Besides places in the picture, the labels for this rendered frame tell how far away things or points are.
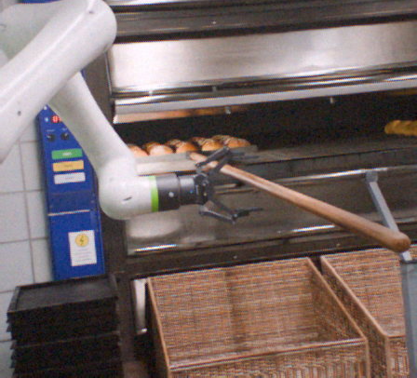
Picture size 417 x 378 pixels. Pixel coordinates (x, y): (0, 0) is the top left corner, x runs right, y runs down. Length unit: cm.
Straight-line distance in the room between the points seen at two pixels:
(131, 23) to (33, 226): 71
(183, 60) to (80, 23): 91
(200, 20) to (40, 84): 109
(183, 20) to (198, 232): 69
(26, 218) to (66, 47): 101
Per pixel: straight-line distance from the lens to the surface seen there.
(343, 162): 249
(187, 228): 236
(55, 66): 139
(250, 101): 222
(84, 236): 231
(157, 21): 234
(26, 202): 233
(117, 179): 176
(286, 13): 243
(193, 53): 236
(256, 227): 240
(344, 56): 248
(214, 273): 238
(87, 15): 149
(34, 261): 236
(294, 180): 204
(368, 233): 117
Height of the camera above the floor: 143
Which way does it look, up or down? 6 degrees down
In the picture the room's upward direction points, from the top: 5 degrees counter-clockwise
